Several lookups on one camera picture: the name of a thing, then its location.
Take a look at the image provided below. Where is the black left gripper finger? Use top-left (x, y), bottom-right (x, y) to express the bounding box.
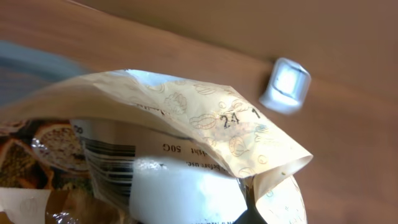
top-left (233, 200), bottom-right (267, 224)

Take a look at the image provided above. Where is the beige nut snack pouch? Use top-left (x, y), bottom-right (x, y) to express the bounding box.
top-left (1, 70), bottom-right (312, 223)

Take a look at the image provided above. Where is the white barcode scanner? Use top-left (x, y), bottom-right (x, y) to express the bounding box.
top-left (259, 58), bottom-right (312, 114)

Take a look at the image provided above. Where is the grey plastic mesh basket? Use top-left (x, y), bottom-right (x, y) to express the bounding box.
top-left (1, 40), bottom-right (90, 106)

